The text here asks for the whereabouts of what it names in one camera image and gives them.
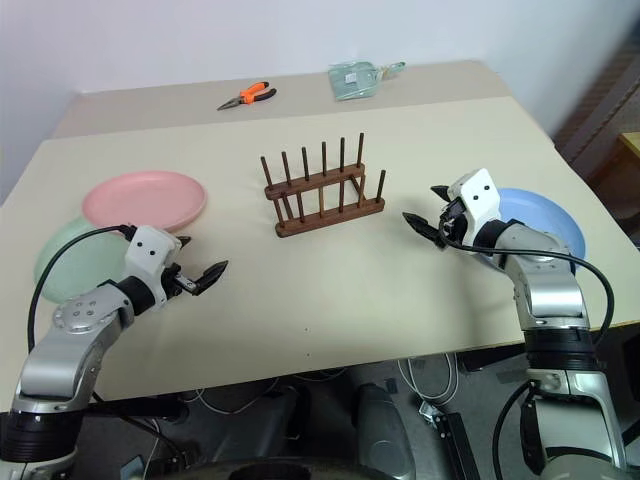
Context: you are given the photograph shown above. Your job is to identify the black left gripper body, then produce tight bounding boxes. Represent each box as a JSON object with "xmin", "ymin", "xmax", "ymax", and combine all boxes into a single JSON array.
[{"xmin": 160, "ymin": 262, "xmax": 199, "ymax": 302}]

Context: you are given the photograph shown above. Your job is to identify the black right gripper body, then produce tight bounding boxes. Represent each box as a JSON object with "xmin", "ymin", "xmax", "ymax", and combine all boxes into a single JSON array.
[{"xmin": 437, "ymin": 196, "xmax": 470, "ymax": 250}]

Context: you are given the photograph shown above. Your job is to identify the wooden dish rack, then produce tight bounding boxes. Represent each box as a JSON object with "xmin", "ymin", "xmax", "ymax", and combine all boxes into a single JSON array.
[{"xmin": 259, "ymin": 131, "xmax": 388, "ymax": 239}]

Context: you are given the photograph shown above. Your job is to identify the pink round plate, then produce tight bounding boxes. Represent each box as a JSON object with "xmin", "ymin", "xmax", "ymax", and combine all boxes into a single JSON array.
[{"xmin": 81, "ymin": 170, "xmax": 209, "ymax": 235}]

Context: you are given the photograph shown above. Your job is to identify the blue round plate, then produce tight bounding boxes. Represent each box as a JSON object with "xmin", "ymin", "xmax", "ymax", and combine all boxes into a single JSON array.
[{"xmin": 491, "ymin": 186, "xmax": 587, "ymax": 275}]

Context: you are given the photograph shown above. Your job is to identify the green round plate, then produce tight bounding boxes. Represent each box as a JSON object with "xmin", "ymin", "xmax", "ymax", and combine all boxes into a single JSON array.
[{"xmin": 33, "ymin": 214, "xmax": 132, "ymax": 305}]

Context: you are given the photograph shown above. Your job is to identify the green packaged dustpan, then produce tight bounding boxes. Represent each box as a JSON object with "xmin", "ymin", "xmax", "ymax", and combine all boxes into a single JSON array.
[{"xmin": 326, "ymin": 60, "xmax": 408, "ymax": 104}]

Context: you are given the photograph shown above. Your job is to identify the light wooden box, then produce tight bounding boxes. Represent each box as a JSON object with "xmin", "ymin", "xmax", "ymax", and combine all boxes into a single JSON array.
[{"xmin": 616, "ymin": 131, "xmax": 640, "ymax": 222}]

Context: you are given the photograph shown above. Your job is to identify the dark brown wooden cabinet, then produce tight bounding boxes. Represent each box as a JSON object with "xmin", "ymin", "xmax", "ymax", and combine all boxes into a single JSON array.
[{"xmin": 551, "ymin": 36, "xmax": 640, "ymax": 221}]

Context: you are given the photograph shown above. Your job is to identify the grey rounded shell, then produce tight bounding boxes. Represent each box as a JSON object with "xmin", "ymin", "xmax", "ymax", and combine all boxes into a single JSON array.
[{"xmin": 355, "ymin": 381, "xmax": 418, "ymax": 480}]

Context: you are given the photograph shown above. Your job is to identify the dark rounded robot body shape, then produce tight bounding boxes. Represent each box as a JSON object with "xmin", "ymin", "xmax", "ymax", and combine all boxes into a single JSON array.
[{"xmin": 183, "ymin": 455, "xmax": 387, "ymax": 480}]

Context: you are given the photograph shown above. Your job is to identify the black flat bar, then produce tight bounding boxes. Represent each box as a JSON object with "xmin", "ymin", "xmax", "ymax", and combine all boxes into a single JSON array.
[{"xmin": 428, "ymin": 409, "xmax": 483, "ymax": 480}]

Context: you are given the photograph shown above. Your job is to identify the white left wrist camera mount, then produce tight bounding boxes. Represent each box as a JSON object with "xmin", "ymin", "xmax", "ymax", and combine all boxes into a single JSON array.
[{"xmin": 124, "ymin": 225, "xmax": 183, "ymax": 311}]

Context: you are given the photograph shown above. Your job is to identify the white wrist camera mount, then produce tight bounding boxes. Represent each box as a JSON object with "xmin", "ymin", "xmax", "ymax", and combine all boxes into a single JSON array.
[
  {"xmin": 446, "ymin": 168, "xmax": 503, "ymax": 247},
  {"xmin": 124, "ymin": 225, "xmax": 183, "ymax": 311}
]

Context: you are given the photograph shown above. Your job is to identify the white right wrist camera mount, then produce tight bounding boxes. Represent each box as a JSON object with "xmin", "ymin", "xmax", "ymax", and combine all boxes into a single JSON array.
[{"xmin": 446, "ymin": 168, "xmax": 503, "ymax": 247}]

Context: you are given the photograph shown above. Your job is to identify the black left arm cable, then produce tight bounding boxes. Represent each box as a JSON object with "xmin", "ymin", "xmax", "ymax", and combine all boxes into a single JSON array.
[{"xmin": 26, "ymin": 224, "xmax": 139, "ymax": 354}]

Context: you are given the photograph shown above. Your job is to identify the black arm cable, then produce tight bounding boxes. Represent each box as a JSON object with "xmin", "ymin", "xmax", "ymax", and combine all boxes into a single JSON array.
[
  {"xmin": 441, "ymin": 236, "xmax": 616, "ymax": 347},
  {"xmin": 26, "ymin": 224, "xmax": 139, "ymax": 354}
]

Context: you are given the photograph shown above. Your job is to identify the black table bracket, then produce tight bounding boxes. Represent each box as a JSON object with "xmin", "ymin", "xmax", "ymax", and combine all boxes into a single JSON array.
[{"xmin": 458, "ymin": 346, "xmax": 529, "ymax": 374}]

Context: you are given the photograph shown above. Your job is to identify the white cable bundle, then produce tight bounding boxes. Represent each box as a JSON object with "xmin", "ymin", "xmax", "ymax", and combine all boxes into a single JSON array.
[{"xmin": 396, "ymin": 353, "xmax": 461, "ymax": 407}]

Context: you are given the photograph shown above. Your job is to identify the orange handled pliers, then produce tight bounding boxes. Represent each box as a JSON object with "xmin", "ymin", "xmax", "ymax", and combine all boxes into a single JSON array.
[{"xmin": 215, "ymin": 80, "xmax": 279, "ymax": 112}]

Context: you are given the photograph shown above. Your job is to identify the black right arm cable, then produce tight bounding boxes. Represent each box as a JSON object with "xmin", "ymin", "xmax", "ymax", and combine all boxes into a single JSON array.
[{"xmin": 441, "ymin": 236, "xmax": 616, "ymax": 347}]

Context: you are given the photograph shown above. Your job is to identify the black right elbow cable loop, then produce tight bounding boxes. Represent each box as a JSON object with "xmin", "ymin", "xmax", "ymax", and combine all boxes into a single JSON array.
[{"xmin": 491, "ymin": 381, "xmax": 540, "ymax": 472}]

